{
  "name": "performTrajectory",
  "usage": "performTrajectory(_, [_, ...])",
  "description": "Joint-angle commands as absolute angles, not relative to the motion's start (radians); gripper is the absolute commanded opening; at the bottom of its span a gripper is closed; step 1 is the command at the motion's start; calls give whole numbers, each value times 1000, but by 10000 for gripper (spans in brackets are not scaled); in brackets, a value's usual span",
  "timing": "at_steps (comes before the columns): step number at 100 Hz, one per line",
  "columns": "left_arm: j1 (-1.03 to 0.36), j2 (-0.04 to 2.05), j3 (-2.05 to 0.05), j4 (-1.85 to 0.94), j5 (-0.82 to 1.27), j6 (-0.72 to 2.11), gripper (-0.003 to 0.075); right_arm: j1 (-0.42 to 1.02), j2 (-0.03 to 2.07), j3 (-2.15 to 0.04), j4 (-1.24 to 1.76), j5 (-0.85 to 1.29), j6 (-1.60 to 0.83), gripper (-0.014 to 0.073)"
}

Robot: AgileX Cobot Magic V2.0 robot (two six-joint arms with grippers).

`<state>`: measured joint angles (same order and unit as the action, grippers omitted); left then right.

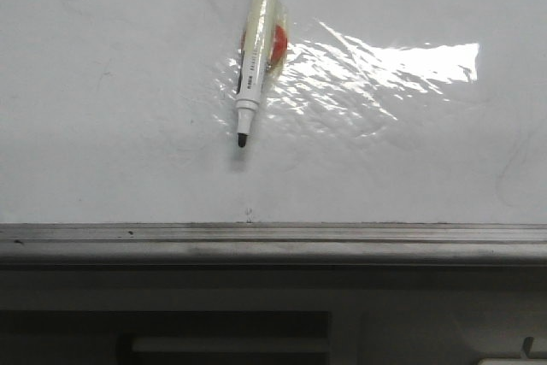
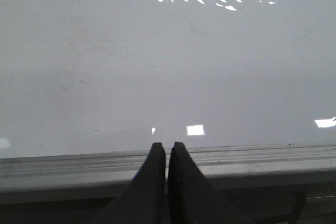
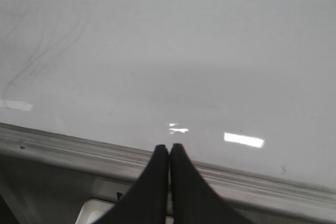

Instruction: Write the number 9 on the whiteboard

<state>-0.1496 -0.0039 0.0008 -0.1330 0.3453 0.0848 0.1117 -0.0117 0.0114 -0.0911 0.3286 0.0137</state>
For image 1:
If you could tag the white dry-erase marker pen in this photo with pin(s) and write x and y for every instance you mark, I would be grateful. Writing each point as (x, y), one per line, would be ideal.
(256, 51)

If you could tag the red disc taped to marker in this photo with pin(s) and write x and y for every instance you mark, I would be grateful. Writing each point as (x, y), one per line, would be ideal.
(277, 54)

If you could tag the grey cabinet below whiteboard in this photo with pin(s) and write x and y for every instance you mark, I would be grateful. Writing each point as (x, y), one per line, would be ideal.
(370, 315)

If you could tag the aluminium whiteboard tray frame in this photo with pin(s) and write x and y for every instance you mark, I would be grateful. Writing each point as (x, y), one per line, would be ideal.
(280, 244)

